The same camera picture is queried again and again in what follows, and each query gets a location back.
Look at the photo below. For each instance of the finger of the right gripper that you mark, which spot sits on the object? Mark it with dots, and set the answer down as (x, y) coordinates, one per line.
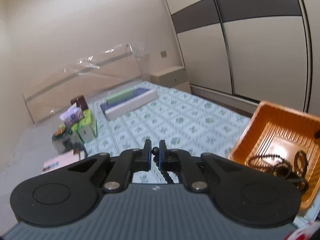
(317, 135)

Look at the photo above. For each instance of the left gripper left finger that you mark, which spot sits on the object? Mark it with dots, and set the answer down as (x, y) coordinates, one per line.
(125, 165)

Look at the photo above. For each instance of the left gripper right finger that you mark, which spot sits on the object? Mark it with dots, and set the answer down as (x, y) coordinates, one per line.
(184, 165)

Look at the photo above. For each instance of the orange plastic tray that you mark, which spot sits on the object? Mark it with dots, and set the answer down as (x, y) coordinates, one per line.
(277, 132)

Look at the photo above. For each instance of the black wrist watch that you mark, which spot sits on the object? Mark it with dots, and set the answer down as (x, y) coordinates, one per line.
(295, 174)

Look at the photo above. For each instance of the floral patterned bed sheet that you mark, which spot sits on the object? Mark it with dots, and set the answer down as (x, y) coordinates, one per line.
(181, 119)

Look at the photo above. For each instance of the beige cardboard box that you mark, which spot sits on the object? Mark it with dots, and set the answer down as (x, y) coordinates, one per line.
(63, 160)

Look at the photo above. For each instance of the green tissue box pack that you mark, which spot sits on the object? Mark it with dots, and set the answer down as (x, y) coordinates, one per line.
(86, 128)

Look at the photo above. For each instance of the green flat box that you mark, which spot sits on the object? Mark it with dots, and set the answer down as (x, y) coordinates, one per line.
(120, 96)

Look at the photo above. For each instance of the long white box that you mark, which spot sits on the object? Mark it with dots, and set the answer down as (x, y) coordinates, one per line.
(131, 105)

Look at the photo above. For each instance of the purple tissue pack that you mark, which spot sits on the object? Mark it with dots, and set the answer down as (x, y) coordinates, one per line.
(73, 115)

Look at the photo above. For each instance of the dark brown box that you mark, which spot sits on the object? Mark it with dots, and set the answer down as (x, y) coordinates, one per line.
(80, 102)

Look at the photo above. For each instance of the beige nightstand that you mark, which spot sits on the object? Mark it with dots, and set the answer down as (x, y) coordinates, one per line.
(172, 77)

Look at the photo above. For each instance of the wooden bed headboard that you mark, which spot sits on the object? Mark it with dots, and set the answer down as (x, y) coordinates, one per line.
(87, 76)

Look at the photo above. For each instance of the sliding wardrobe doors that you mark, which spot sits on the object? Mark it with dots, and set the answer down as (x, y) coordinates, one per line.
(246, 51)

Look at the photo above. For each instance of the wall socket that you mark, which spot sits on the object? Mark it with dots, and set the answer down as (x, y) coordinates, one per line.
(163, 54)

